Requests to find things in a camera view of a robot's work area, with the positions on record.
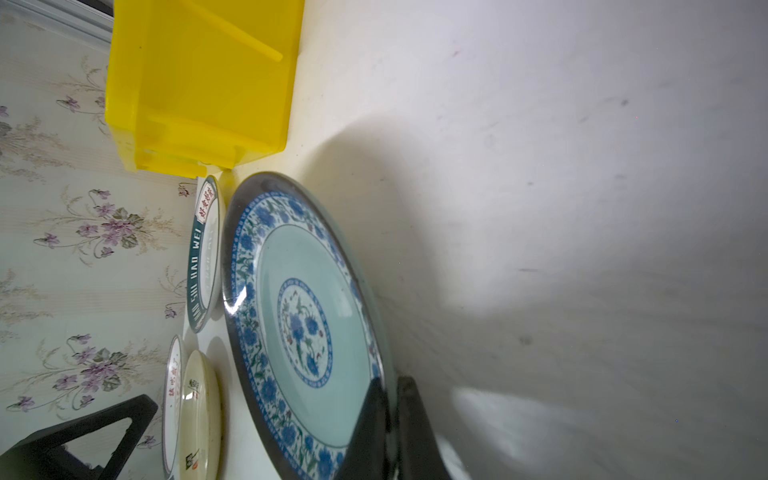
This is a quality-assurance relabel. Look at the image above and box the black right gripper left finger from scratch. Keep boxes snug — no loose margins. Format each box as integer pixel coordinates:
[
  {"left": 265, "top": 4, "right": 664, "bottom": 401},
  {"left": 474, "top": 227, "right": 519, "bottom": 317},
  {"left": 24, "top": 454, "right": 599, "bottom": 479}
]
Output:
[{"left": 335, "top": 378, "right": 389, "bottom": 480}]

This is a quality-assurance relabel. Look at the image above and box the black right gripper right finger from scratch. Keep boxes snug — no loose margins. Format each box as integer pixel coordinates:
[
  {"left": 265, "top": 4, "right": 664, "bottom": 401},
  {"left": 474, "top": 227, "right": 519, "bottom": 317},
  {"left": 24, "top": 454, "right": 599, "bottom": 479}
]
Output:
[{"left": 397, "top": 376, "right": 451, "bottom": 480}]

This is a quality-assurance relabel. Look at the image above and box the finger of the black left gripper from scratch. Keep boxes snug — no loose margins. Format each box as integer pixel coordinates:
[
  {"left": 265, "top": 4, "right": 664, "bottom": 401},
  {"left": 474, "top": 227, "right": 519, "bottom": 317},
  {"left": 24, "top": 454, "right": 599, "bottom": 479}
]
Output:
[{"left": 1, "top": 394, "right": 158, "bottom": 479}]

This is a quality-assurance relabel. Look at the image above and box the dark blue floral plate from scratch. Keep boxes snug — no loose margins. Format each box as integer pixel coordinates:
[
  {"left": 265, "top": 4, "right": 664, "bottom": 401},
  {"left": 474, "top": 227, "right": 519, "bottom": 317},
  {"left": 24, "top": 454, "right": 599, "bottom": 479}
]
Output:
[{"left": 221, "top": 172, "right": 394, "bottom": 479}]

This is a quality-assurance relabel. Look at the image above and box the green rim lettered plate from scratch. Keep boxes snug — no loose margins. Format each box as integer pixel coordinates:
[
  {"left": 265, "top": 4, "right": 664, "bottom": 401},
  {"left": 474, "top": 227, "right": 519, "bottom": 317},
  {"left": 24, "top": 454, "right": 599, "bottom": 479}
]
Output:
[{"left": 186, "top": 176, "right": 226, "bottom": 333}]

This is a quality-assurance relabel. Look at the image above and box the yellow plastic bin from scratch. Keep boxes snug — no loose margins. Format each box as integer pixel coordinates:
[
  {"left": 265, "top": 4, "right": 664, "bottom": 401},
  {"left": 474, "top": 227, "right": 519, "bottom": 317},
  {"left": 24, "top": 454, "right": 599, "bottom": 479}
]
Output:
[{"left": 105, "top": 0, "right": 304, "bottom": 179}]

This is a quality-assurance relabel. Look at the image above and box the pale yellow small plate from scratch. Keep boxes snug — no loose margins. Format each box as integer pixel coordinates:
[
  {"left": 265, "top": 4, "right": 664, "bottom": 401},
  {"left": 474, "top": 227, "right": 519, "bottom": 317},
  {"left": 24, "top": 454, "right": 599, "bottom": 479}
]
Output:
[{"left": 178, "top": 350, "right": 222, "bottom": 480}]

